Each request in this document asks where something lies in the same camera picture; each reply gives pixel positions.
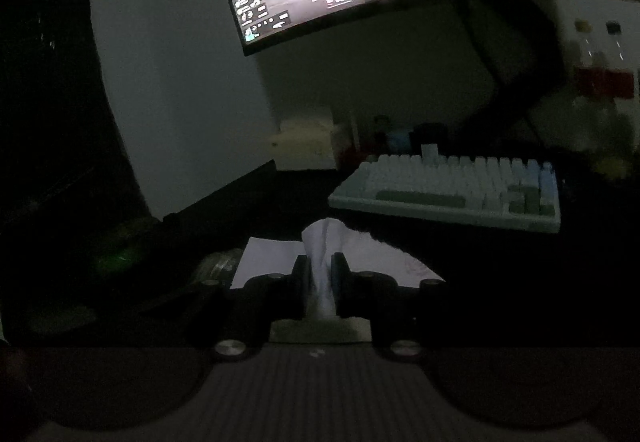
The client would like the black monitor stand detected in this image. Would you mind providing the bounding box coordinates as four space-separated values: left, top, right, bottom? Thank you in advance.
450 0 571 148

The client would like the white tissue paper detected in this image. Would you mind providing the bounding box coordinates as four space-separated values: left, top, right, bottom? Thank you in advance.
231 218 446 343

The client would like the cream tissue box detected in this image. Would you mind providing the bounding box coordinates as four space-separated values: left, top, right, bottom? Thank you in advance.
270 107 337 171

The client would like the dark round tub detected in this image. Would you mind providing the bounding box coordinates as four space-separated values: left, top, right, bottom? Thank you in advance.
412 123 449 156

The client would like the yellow cap bottle red label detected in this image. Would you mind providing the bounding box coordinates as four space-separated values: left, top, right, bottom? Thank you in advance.
570 19 604 99

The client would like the white and green keyboard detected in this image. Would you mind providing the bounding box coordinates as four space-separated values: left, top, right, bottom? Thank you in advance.
327 153 562 234

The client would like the black cap bottle red label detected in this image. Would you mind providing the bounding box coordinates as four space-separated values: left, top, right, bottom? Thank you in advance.
602 21 637 101

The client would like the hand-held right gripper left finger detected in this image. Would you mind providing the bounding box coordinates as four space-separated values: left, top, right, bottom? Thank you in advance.
192 254 315 363

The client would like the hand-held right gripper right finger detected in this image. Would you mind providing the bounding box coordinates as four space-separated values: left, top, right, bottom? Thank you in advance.
329 253 448 364

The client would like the yellow sponge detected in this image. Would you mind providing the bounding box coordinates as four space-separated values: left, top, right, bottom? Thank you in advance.
595 157 632 181

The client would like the blue and white round tub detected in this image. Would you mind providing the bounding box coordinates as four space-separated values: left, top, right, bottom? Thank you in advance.
386 128 414 156

